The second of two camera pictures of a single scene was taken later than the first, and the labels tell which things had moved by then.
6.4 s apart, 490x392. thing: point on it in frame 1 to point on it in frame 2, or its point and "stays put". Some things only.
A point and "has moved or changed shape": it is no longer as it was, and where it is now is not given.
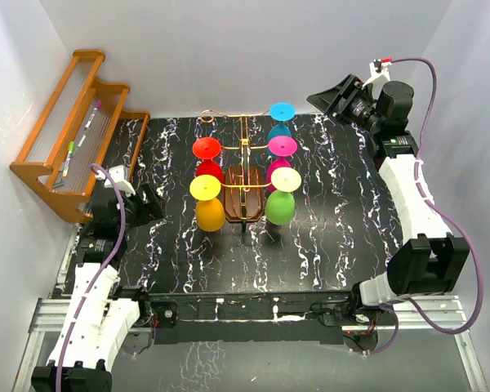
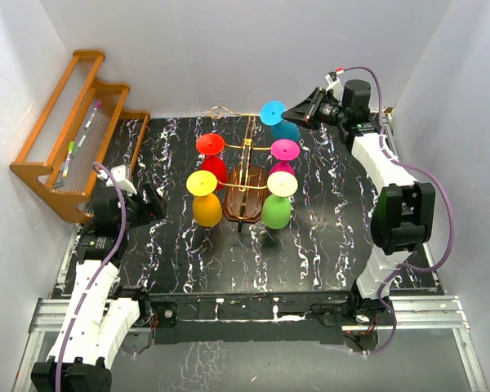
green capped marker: [71, 149] stays put
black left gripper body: [135, 211] stays put
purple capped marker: [97, 108] stays put
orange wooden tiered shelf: [86, 127] stays put
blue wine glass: [280, 112] has moved or changed shape
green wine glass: [279, 205] has moved or changed shape
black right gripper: [331, 101] to [303, 113]
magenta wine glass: [282, 146] has moved or changed shape
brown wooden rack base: [254, 196] stays put
